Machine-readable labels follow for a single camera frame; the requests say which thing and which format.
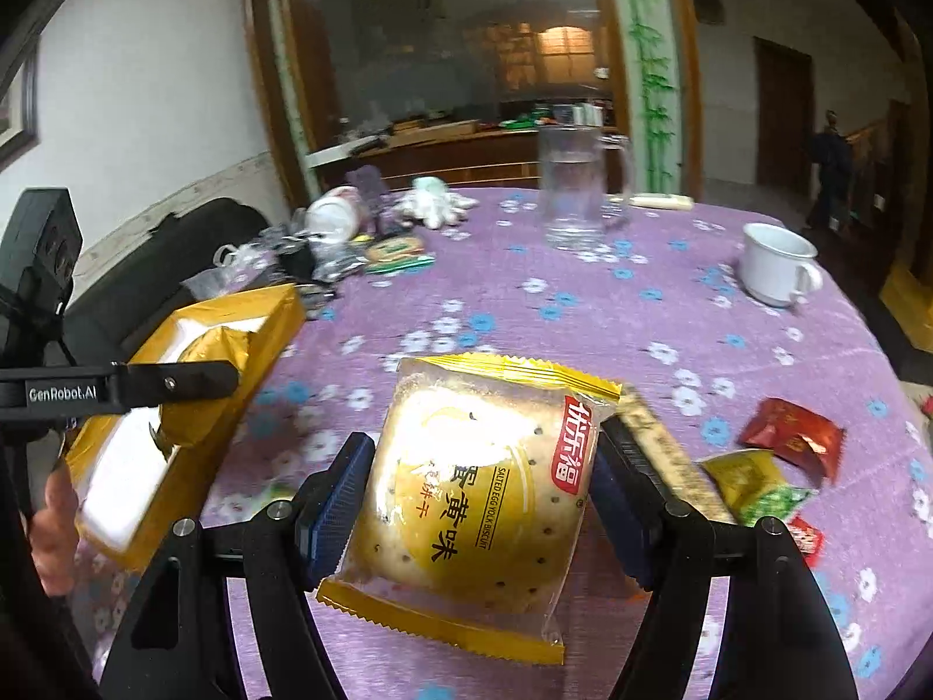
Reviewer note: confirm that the person's left hand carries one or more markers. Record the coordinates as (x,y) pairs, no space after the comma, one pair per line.
(55,532)

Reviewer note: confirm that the wooden door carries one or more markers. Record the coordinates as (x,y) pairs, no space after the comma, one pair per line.
(783,117)

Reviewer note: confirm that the clear glass pitcher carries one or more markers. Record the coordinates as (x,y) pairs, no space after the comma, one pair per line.
(572,189)

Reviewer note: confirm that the round biscuit packet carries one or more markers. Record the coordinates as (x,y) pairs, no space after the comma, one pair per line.
(466,496)

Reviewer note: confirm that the white ceramic cup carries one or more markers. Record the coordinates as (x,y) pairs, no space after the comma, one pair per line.
(772,262)

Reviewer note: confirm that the bamboo painted panel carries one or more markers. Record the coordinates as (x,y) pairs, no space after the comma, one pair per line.
(645,73)

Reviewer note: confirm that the framed wall picture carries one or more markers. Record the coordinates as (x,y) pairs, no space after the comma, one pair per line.
(18,124)

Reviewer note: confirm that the white glove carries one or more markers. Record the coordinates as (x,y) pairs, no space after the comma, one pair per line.
(430,200)

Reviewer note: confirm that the long cracker packet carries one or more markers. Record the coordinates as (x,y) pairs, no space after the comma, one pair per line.
(670,452)

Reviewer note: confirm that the cream plastic tube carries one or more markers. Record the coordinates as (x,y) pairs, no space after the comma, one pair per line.
(656,201)

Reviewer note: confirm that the gold foil snack packet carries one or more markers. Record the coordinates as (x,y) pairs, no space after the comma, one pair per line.
(211,423)

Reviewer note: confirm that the person's left forearm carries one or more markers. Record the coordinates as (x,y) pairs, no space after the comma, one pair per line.
(22,598)

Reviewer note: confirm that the purple slotted spatula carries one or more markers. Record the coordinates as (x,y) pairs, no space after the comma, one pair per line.
(364,182)

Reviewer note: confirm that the yellow snack packet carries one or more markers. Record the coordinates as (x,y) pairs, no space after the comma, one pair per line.
(740,477)

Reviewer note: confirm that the black leather sofa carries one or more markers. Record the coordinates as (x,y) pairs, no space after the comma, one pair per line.
(182,233)

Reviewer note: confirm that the wooden framed glass partition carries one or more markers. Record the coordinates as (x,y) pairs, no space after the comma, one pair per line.
(437,29)

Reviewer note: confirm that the green edged biscuit packet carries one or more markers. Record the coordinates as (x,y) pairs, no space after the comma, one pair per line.
(393,251)

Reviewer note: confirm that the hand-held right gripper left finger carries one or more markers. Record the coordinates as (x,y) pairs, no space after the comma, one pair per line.
(342,496)

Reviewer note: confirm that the wooden cabinet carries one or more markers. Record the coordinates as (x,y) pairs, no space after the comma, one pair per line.
(452,153)

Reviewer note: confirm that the yellow cardboard box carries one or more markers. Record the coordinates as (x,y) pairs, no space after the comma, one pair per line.
(277,321)

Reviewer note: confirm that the purple floral tablecloth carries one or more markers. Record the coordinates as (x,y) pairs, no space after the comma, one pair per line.
(583,321)

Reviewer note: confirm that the green snack packet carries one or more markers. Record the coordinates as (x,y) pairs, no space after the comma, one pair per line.
(776,507)

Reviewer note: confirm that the clear plastic bags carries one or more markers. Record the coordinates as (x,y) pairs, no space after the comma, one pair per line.
(335,266)

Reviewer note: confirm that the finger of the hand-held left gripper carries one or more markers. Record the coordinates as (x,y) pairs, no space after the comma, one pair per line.
(182,381)

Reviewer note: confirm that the dark red snack packet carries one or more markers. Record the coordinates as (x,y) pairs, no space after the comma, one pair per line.
(791,434)

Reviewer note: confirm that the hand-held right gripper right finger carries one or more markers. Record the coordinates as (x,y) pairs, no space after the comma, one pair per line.
(627,518)

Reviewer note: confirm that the white plastic jar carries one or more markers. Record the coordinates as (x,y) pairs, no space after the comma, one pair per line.
(332,215)

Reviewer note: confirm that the small red snack packet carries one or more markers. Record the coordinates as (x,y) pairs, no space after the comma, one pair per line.
(807,541)

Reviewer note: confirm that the clear plastic bag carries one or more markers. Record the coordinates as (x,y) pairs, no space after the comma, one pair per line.
(211,281)

